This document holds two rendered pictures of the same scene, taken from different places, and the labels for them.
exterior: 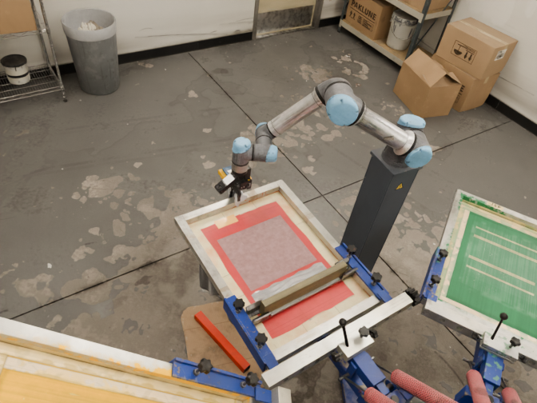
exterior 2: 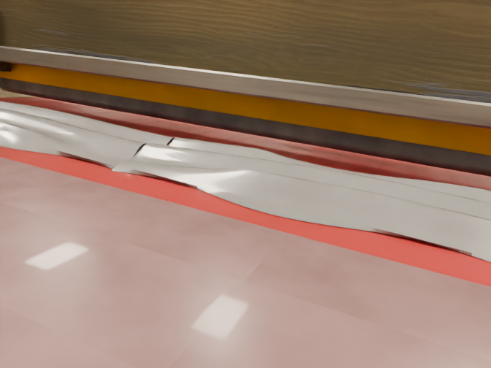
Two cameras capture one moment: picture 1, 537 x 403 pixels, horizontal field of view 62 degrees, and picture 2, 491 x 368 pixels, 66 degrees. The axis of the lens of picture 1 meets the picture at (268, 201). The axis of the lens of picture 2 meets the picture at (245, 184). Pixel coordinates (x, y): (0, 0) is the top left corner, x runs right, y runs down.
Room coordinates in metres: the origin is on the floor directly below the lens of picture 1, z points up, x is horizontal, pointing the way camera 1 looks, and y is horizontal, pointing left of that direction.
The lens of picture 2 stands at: (1.14, 0.02, 1.00)
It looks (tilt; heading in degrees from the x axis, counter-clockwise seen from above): 16 degrees down; 240
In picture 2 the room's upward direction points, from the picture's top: 6 degrees clockwise
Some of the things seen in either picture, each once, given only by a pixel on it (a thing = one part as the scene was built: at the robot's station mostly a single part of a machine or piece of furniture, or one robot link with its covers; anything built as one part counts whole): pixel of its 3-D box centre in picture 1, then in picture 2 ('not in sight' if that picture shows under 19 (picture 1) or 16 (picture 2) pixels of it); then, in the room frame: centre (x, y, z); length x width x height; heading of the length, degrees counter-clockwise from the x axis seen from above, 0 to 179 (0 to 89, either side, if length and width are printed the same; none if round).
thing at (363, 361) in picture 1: (362, 363); not in sight; (0.76, -0.42, 1.02); 0.17 x 0.06 x 0.05; 39
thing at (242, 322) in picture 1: (248, 331); not in sight; (0.83, 0.00, 0.98); 0.30 x 0.05 x 0.07; 39
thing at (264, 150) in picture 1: (264, 150); not in sight; (1.53, 0.05, 1.28); 0.11 x 0.11 x 0.08; 8
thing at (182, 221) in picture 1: (275, 258); not in sight; (1.20, -0.07, 0.97); 0.79 x 0.58 x 0.04; 39
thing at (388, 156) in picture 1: (400, 149); not in sight; (1.73, -0.58, 1.25); 0.15 x 0.15 x 0.10
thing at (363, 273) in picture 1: (359, 273); not in sight; (1.18, -0.43, 0.98); 0.30 x 0.05 x 0.07; 39
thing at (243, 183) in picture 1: (240, 177); not in sight; (1.50, 0.15, 1.12); 0.09 x 0.08 x 0.12; 129
